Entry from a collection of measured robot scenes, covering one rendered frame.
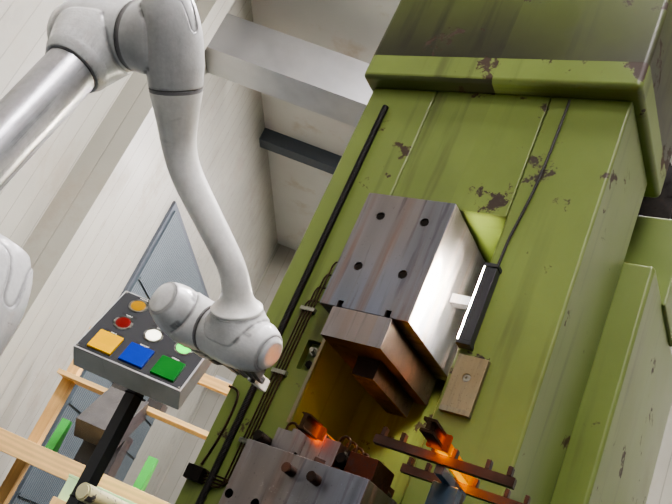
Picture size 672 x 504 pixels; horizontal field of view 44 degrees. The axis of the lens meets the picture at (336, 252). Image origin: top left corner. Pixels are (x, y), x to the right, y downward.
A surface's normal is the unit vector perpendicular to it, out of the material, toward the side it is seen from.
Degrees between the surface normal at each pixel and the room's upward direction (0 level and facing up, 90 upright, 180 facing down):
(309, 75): 90
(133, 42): 140
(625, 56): 90
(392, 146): 90
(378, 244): 90
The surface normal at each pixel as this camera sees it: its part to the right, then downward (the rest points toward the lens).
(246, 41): 0.02, -0.40
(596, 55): -0.39, -0.52
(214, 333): -0.63, 0.14
